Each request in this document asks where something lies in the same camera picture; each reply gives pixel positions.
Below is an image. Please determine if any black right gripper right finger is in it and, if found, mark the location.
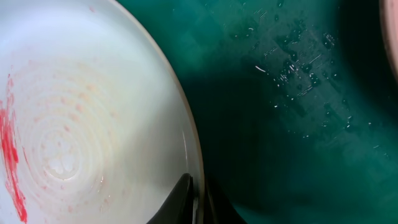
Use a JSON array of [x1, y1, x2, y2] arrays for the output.
[[203, 177, 246, 224]]

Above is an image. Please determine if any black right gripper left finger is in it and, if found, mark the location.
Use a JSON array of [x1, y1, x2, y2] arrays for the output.
[[147, 173, 193, 224]]

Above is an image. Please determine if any light blue plate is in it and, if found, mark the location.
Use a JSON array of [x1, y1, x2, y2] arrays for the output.
[[1, 1, 205, 223]]

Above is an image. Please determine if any teal plastic tray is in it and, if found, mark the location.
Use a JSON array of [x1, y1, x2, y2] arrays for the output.
[[123, 0, 397, 223]]

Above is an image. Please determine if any white plate with red stain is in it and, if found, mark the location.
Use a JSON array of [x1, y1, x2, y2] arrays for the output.
[[379, 0, 398, 81]]

